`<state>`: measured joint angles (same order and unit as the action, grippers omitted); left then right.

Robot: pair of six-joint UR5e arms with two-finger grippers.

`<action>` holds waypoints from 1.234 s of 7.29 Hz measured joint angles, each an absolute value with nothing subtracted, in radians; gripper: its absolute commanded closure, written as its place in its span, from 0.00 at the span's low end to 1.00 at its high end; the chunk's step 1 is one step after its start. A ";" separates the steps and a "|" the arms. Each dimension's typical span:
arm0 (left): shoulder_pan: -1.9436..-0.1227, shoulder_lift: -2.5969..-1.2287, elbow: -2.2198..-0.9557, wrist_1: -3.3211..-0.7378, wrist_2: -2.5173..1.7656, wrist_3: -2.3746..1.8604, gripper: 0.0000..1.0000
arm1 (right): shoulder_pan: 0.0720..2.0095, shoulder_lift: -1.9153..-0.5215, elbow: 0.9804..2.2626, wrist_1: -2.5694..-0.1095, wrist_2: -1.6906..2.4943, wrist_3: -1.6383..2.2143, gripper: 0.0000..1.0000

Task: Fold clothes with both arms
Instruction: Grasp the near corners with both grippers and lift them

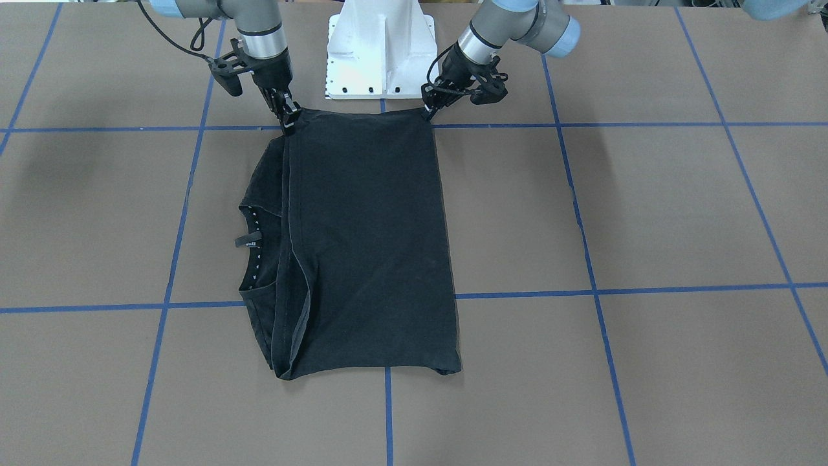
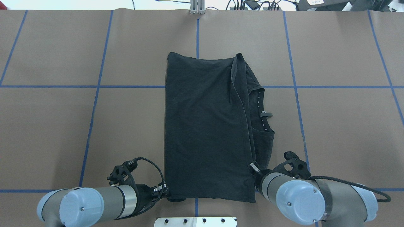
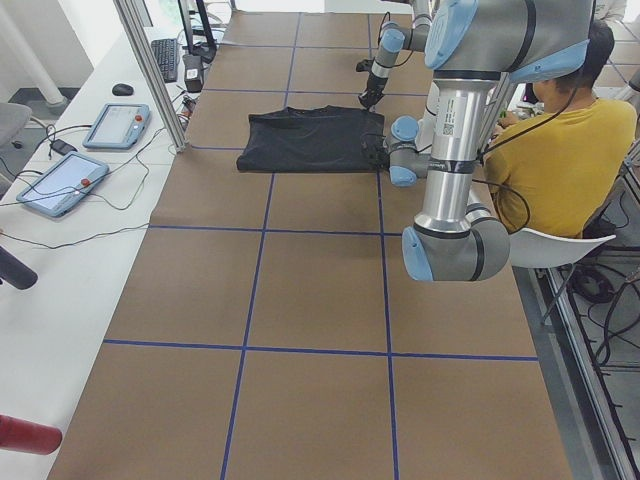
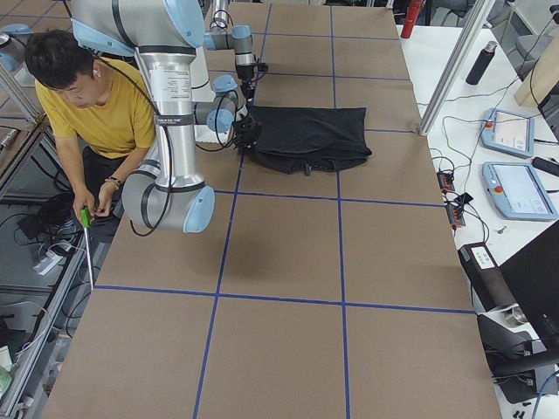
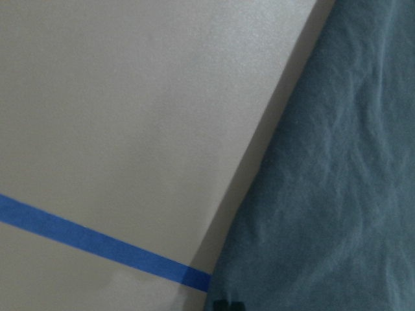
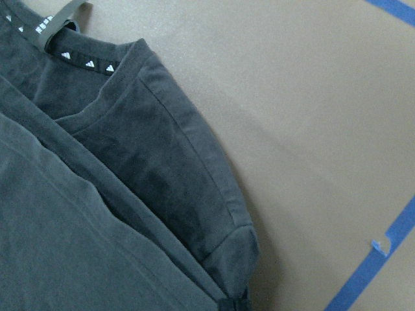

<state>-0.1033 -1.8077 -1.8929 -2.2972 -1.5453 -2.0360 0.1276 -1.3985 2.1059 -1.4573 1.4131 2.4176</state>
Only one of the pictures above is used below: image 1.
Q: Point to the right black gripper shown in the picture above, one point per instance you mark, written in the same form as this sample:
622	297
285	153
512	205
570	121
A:
270	76

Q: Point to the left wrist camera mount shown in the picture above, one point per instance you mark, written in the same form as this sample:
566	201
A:
491	88

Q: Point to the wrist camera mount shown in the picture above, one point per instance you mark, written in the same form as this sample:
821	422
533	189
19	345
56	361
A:
491	88
227	69

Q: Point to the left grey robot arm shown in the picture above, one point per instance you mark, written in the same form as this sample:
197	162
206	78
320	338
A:
540	25

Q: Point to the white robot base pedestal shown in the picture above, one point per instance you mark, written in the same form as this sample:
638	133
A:
379	49

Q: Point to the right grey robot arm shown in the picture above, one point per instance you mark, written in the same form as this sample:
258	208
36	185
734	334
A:
260	50

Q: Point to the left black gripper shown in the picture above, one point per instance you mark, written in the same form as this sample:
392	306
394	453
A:
456	70

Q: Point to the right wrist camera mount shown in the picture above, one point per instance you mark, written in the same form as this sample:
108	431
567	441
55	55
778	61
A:
227	69

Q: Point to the black printed t-shirt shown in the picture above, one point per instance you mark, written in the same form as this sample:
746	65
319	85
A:
348	255

